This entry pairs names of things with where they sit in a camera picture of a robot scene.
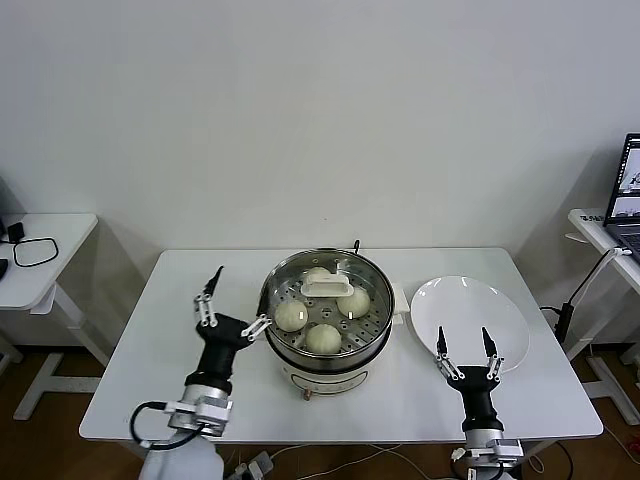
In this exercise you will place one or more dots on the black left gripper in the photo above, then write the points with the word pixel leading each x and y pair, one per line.
pixel 222 350

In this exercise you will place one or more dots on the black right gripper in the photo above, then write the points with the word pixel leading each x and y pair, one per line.
pixel 477 395

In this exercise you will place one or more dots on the white steamed baozi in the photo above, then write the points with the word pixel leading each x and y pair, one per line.
pixel 291 316
pixel 316 274
pixel 354 302
pixel 323 339

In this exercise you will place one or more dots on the round glass pot lid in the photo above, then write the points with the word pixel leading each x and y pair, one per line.
pixel 327 287

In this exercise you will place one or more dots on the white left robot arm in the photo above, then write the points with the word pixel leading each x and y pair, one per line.
pixel 185 460

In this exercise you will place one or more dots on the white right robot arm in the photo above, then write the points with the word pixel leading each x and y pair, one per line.
pixel 487 440

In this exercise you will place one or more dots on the round white plate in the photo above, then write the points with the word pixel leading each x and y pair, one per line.
pixel 470 315

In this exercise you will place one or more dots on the white electric cooker base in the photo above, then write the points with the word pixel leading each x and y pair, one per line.
pixel 325 382

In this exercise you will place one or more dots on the white power strip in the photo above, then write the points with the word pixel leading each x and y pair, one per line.
pixel 255 465

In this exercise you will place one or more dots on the white side table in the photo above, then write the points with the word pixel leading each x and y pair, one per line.
pixel 75 240

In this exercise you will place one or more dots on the white desk with label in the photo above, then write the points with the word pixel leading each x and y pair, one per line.
pixel 587 225

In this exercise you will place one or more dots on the white laptop adapter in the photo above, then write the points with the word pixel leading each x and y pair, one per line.
pixel 622 251

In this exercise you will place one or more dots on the small black charger block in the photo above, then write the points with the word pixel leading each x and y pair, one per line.
pixel 16 233

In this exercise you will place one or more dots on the open laptop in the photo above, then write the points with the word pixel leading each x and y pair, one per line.
pixel 627 165

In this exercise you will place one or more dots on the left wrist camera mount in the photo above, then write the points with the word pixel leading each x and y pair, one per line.
pixel 200 412

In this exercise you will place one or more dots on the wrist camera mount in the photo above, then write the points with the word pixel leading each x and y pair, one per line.
pixel 505 450
pixel 200 412

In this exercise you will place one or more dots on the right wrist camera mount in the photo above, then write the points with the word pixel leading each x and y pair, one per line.
pixel 505 450

